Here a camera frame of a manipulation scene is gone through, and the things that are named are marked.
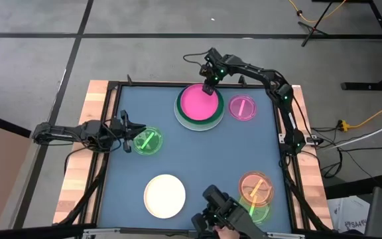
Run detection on dark green plastic plate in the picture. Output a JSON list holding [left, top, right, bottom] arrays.
[[176, 86, 225, 126]]

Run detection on white cable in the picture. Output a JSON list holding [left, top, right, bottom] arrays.
[[323, 116, 382, 150]]

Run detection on large pale blue plastic plate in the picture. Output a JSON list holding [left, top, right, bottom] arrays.
[[173, 96, 225, 131]]

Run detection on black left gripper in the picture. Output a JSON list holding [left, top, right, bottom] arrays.
[[110, 110, 147, 154]]

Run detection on small translucent green plate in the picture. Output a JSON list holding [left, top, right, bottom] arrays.
[[239, 195, 271, 225], [132, 125, 164, 156]]

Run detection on black tripod stand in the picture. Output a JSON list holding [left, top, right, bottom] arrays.
[[296, 0, 335, 48]]

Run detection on small translucent pink plate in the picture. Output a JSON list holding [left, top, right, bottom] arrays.
[[228, 94, 257, 121]]

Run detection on blue-grey table mat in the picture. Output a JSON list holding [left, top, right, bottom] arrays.
[[97, 85, 293, 233]]

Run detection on white printed bag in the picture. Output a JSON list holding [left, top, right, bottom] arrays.
[[326, 195, 371, 235]]

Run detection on small translucent orange plate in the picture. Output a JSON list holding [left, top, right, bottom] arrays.
[[238, 171, 275, 207]]

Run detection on yellow extension cord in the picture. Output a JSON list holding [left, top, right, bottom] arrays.
[[336, 96, 382, 132]]

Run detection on cream plastic plate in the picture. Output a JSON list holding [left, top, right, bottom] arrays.
[[143, 174, 187, 220]]

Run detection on pink plastic plate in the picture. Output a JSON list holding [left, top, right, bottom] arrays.
[[180, 83, 220, 121]]

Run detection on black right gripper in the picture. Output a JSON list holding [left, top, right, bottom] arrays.
[[200, 59, 225, 96]]

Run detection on black desk frame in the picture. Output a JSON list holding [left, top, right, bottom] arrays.
[[312, 0, 382, 91]]

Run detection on black table frame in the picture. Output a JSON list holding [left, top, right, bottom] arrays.
[[53, 74, 333, 239]]

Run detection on yellow cable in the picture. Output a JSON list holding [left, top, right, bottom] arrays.
[[286, 0, 348, 24]]

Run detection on black cable bundle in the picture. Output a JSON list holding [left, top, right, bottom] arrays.
[[310, 125, 382, 180]]

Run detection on person's hand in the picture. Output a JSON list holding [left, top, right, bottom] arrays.
[[212, 225, 241, 239]]

